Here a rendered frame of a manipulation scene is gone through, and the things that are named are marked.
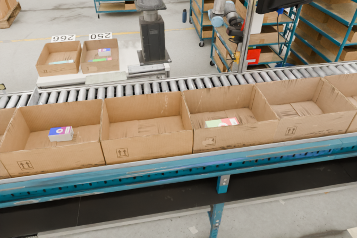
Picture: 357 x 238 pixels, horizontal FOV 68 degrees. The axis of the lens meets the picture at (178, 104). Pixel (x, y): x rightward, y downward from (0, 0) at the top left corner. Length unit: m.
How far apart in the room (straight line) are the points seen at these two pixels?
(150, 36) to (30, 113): 1.07
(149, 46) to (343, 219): 1.92
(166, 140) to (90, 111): 0.45
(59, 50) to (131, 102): 1.31
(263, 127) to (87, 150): 0.77
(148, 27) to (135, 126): 0.92
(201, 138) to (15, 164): 0.78
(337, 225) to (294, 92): 1.10
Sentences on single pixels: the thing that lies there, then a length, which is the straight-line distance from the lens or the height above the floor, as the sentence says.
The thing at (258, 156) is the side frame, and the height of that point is 0.90.
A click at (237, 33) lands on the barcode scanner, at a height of 1.06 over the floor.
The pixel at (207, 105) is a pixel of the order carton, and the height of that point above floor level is 0.93.
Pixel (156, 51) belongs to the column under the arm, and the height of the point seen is 0.84.
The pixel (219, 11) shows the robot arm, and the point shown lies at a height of 1.13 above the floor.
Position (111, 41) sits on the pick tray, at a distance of 2.44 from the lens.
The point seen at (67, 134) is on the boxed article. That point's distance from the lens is 1.39.
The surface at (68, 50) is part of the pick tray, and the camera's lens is 2.53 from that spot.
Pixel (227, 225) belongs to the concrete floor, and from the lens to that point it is 2.09.
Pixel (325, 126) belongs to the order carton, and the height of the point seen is 0.97.
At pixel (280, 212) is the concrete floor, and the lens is 2.23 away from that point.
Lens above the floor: 1.84
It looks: 39 degrees down
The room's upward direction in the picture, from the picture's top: straight up
